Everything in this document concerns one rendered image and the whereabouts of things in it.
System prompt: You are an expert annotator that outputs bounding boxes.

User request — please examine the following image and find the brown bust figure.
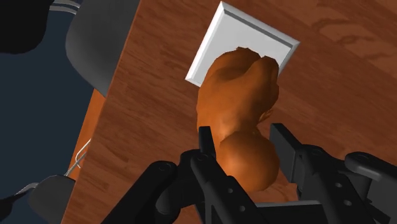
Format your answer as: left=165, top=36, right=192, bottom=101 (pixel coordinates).
left=195, top=46, right=281, bottom=193

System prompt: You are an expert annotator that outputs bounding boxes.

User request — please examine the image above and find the white square plate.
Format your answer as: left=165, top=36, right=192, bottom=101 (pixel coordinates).
left=185, top=1, right=301, bottom=88

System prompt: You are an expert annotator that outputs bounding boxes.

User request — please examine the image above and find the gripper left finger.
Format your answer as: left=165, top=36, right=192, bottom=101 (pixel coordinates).
left=102, top=125, right=270, bottom=224

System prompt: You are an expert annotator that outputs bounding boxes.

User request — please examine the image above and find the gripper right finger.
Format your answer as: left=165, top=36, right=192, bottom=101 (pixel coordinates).
left=268, top=122, right=397, bottom=224

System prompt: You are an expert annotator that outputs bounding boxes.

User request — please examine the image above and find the wooden desk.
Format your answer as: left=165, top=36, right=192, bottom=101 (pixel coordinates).
left=60, top=0, right=397, bottom=224

